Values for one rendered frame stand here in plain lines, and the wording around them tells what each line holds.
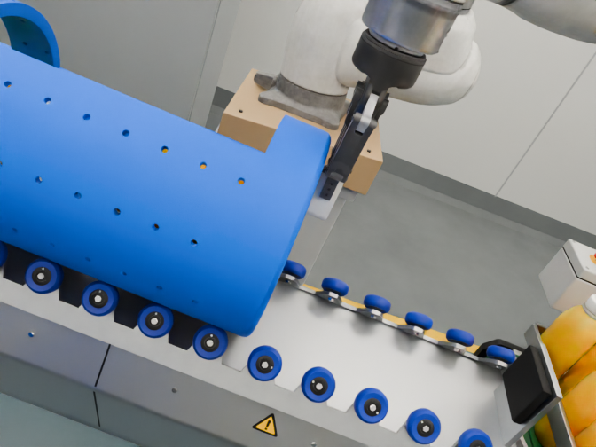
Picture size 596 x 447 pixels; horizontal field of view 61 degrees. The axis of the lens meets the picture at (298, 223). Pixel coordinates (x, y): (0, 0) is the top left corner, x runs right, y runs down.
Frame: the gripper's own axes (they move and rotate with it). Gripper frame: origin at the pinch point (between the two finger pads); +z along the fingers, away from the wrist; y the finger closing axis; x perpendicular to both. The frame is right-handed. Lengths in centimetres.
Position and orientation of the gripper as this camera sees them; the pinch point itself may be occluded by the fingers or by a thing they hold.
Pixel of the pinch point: (325, 192)
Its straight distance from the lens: 65.3
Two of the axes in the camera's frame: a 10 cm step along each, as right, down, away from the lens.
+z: -3.4, 7.6, 5.4
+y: 1.7, -5.2, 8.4
